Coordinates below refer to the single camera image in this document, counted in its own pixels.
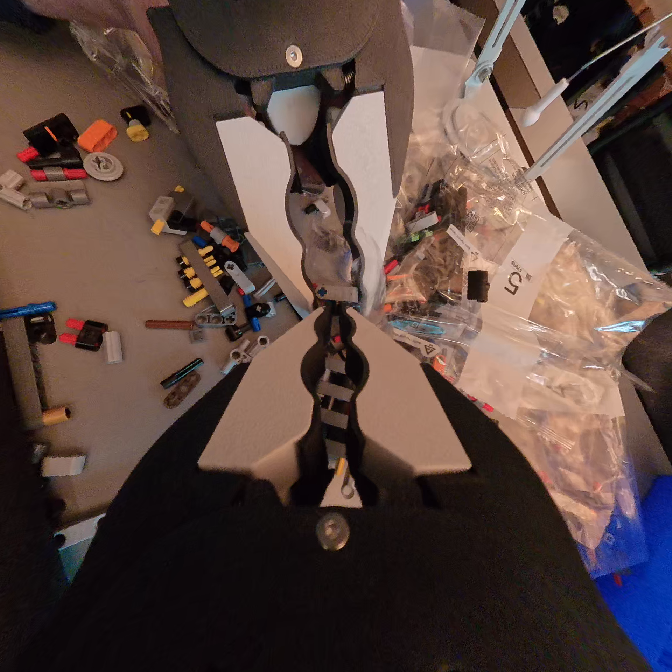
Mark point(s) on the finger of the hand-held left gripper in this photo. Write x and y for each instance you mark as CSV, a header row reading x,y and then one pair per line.
x,y
252,173
367,157

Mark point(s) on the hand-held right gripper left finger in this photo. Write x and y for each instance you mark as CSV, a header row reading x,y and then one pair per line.
x,y
257,414

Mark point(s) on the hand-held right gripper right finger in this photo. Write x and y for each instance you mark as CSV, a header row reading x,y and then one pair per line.
x,y
414,414

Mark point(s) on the pile of toy bricks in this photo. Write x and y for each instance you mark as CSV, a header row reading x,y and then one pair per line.
x,y
210,273

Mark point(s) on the thin grey toy liftarm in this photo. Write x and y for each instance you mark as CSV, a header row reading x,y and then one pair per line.
x,y
344,294

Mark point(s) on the person's left hand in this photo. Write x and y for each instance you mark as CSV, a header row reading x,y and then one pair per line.
x,y
120,10

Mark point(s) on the flat clear empty bag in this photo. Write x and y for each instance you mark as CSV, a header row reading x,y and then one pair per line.
x,y
131,68

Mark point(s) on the black toy connector piece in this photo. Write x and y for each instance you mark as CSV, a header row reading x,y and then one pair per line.
x,y
479,286

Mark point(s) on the grey toy pulley wheel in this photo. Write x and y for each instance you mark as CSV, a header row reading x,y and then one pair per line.
x,y
103,166

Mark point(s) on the crumpled clear bag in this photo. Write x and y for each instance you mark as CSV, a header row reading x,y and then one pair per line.
x,y
567,393

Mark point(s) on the orange toy panel piece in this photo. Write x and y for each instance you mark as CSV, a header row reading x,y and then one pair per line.
x,y
97,135

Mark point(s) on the numbered clear parts bag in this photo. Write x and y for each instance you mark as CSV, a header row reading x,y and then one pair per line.
x,y
525,273

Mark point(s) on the long grey toy beam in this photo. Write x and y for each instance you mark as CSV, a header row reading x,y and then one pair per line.
x,y
78,530

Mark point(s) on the blue plastic bin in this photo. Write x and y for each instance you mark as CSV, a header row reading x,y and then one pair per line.
x,y
640,603

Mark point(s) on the black toy frame assembly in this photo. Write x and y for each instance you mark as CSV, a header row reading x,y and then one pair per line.
x,y
336,388

